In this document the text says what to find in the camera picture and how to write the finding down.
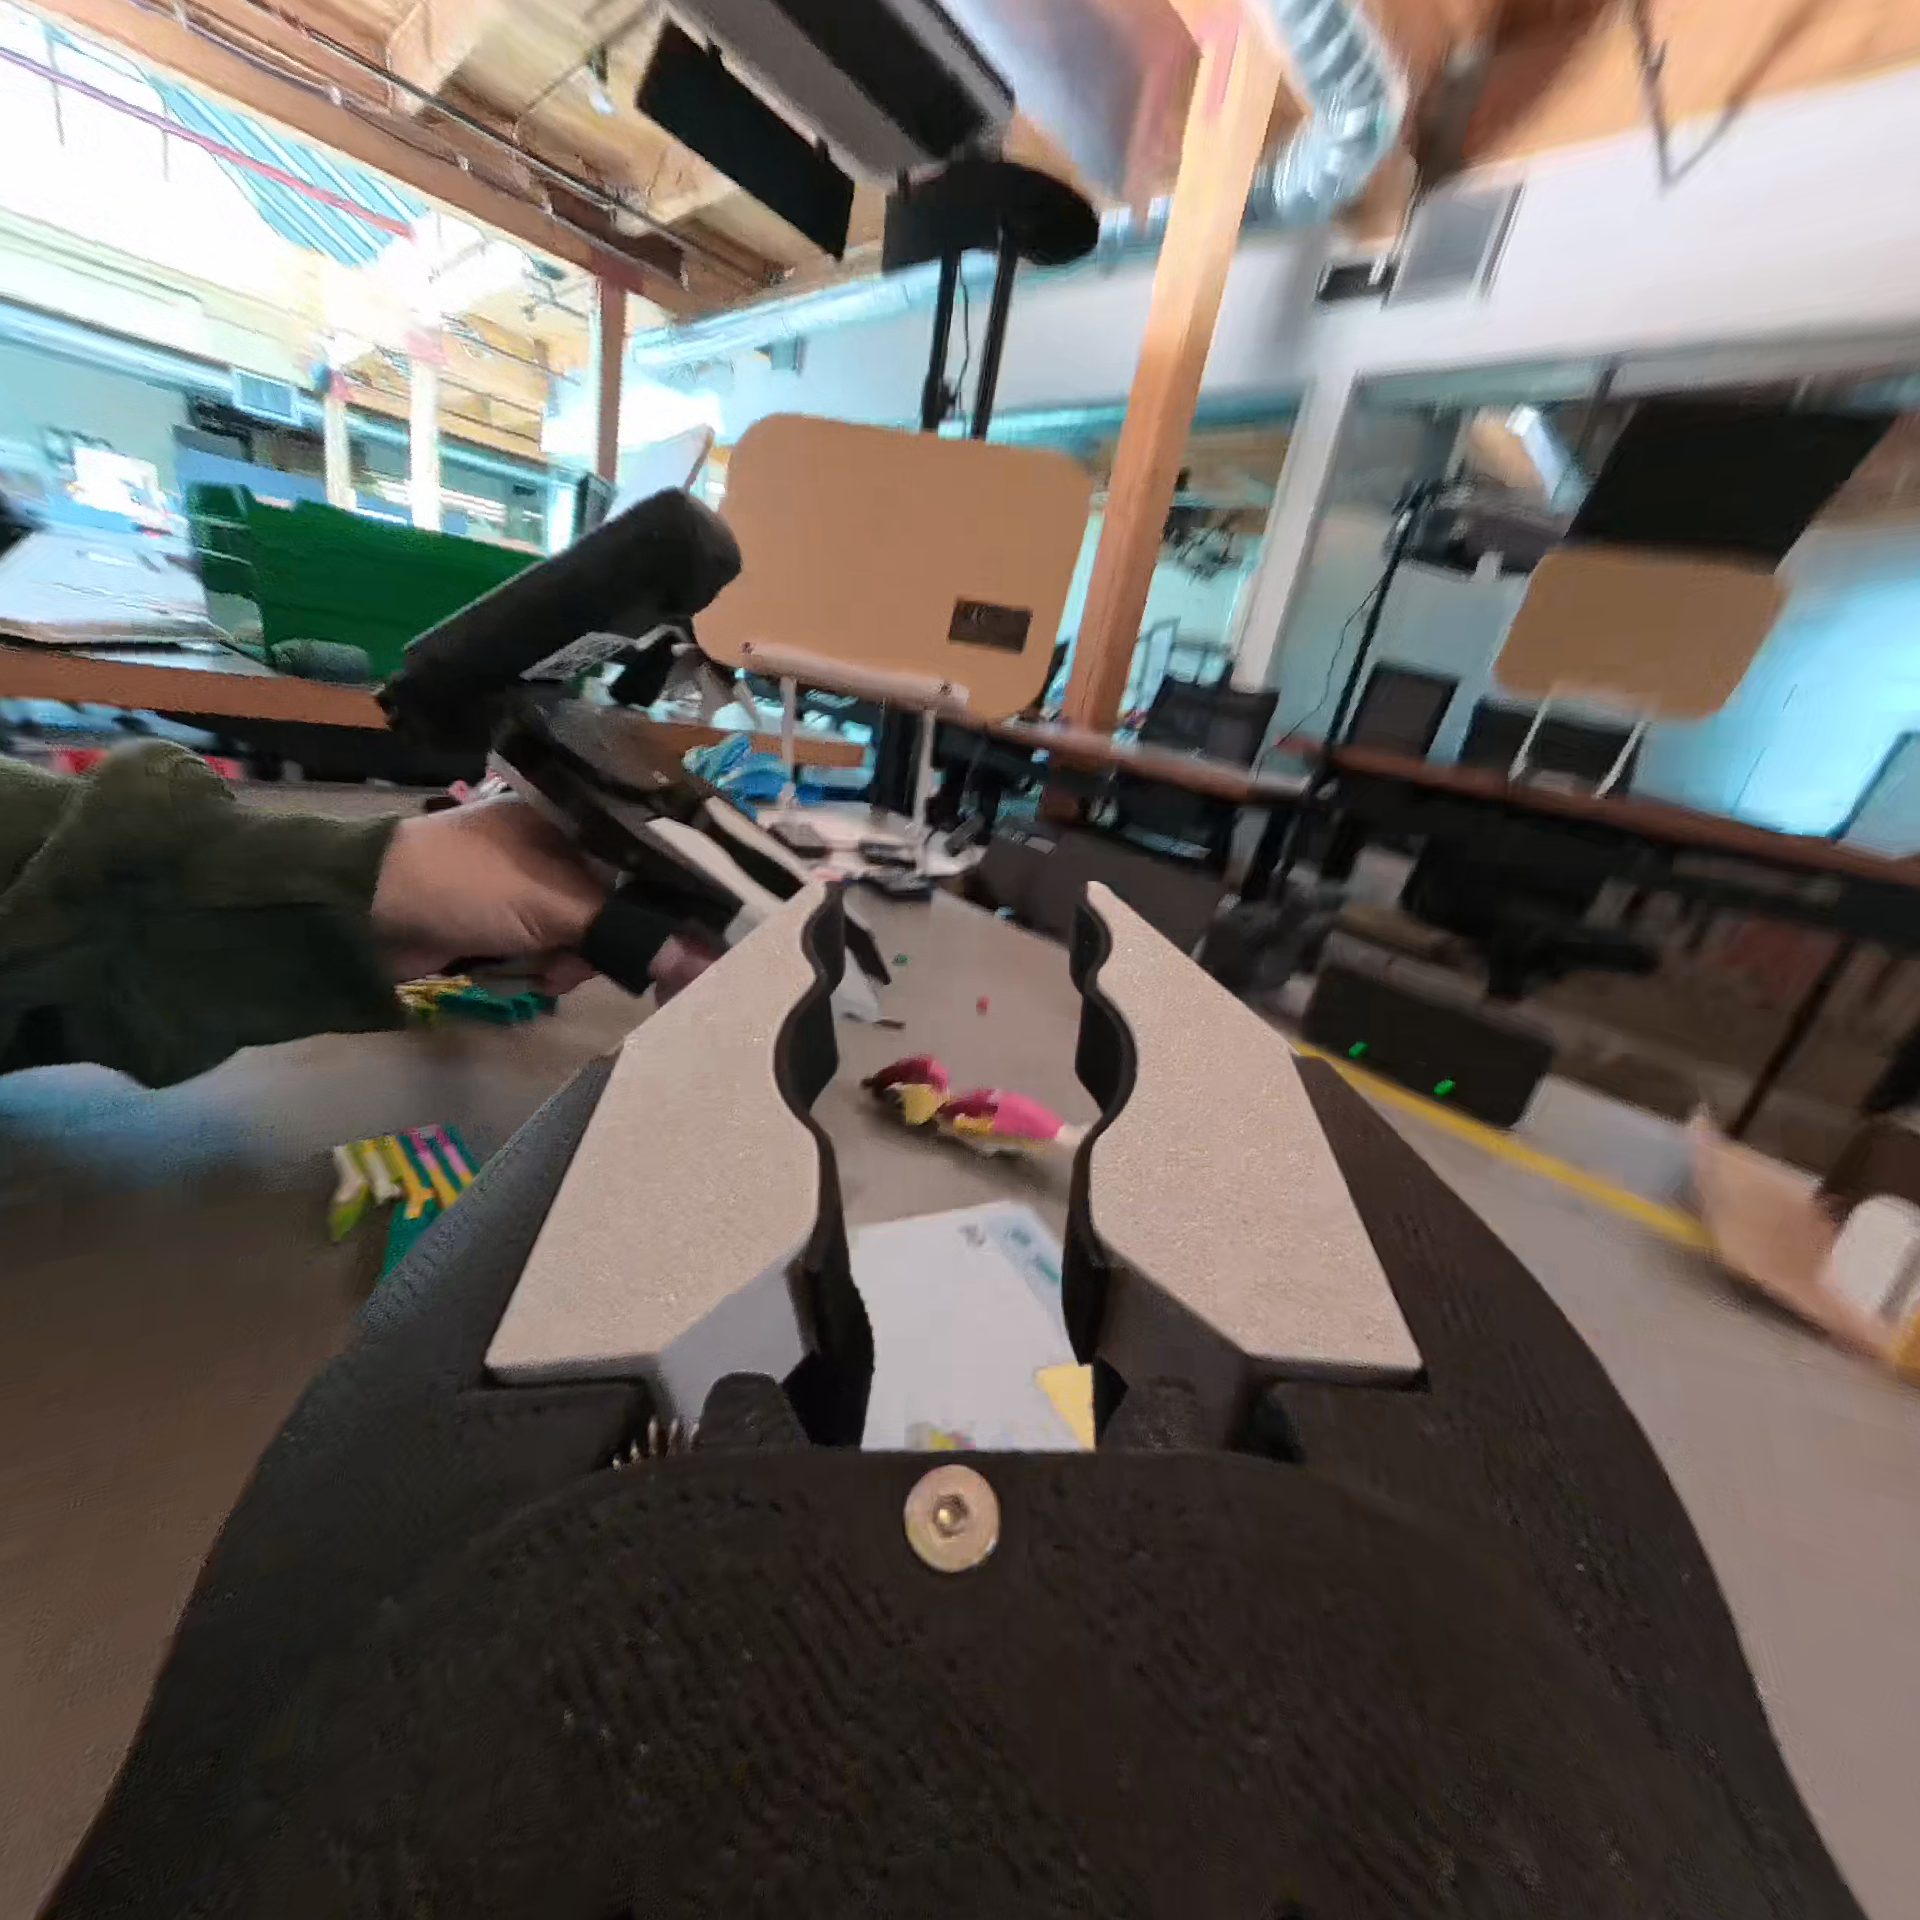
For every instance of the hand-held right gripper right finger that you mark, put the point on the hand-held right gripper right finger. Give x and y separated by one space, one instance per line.
1243 1186

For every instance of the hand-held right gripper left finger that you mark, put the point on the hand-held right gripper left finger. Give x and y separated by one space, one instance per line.
675 1171

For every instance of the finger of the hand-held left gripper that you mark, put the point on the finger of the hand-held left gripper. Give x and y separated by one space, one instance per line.
863 945
705 879

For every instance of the teal yellow pink lego wing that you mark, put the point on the teal yellow pink lego wing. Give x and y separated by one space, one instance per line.
473 1003
402 1186

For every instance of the person's left forearm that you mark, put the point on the person's left forearm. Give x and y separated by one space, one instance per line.
182 916

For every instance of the pink yellow lego bird body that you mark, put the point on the pink yellow lego bird body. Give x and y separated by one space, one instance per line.
975 1110

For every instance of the person's left hand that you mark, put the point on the person's left hand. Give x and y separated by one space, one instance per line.
481 885

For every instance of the green bin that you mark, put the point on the green bin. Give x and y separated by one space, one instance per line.
359 579

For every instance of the black box with green lights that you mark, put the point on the black box with green lights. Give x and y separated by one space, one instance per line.
1425 1036

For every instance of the tan chair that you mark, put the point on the tan chair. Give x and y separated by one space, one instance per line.
1634 630
884 556

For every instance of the pale blue instruction booklet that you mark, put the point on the pale blue instruction booklet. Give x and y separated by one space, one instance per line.
960 1319

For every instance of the wooden table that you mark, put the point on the wooden table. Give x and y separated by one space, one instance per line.
166 683

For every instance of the black tripod stand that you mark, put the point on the black tripod stand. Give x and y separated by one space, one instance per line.
1350 705

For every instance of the long brown table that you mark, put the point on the long brown table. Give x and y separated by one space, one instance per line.
1576 819

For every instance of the cardboard box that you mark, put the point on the cardboard box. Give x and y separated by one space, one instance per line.
1785 1230

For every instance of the black ceiling unit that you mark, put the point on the black ceiling unit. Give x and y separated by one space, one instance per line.
810 107

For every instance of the black monitor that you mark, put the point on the black monitor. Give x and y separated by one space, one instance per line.
1724 482

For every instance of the wooden post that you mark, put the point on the wooden post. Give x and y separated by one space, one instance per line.
1162 451

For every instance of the silver duct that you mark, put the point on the silver duct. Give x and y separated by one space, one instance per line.
1336 90

